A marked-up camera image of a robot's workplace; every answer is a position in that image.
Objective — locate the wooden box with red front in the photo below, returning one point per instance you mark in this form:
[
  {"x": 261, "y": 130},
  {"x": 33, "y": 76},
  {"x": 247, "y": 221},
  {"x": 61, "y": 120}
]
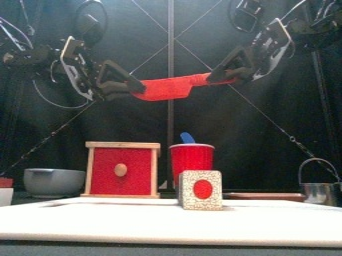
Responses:
[{"x": 121, "y": 170}]

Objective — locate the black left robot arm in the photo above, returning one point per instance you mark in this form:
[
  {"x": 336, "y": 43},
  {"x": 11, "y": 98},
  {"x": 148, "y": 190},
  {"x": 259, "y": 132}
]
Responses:
[{"x": 27, "y": 55}]

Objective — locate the grey bowl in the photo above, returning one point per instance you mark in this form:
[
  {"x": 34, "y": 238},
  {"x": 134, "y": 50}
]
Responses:
[{"x": 53, "y": 182}]

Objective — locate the red plastic cup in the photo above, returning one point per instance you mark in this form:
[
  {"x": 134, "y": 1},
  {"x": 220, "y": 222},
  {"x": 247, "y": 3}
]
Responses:
[{"x": 192, "y": 160}]

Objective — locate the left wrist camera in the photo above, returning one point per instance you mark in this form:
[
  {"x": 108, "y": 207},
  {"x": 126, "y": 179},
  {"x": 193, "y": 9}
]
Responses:
[{"x": 89, "y": 26}]

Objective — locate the vertical metal frame pole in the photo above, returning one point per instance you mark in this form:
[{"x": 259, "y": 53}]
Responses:
[{"x": 170, "y": 116}]

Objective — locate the small metal bucket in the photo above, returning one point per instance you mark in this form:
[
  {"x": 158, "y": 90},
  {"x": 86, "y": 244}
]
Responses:
[{"x": 321, "y": 191}]

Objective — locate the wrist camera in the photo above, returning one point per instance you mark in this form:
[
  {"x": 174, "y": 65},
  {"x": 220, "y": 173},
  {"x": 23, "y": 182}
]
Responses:
[
  {"x": 89, "y": 26},
  {"x": 245, "y": 15}
]

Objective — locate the brown tray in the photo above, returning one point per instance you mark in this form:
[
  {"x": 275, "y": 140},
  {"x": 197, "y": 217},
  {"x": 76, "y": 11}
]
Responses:
[{"x": 263, "y": 196}]

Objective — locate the toy sushi roll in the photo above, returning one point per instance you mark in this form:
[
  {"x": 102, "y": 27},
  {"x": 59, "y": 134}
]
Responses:
[{"x": 201, "y": 190}]

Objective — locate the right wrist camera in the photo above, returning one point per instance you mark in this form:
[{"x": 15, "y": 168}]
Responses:
[{"x": 245, "y": 15}]

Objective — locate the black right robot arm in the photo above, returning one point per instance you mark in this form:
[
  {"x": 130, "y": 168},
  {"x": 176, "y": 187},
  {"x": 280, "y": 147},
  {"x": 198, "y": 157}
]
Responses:
[{"x": 319, "y": 23}]

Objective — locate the blue plastic utensil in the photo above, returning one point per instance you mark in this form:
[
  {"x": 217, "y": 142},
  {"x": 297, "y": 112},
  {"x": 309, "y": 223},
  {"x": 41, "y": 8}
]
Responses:
[{"x": 188, "y": 137}]

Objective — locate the white cutting board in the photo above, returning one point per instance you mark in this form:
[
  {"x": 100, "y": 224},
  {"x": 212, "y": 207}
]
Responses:
[{"x": 169, "y": 221}]

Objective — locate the toy salmon nigiri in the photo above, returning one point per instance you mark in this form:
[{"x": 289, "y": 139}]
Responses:
[{"x": 6, "y": 191}]

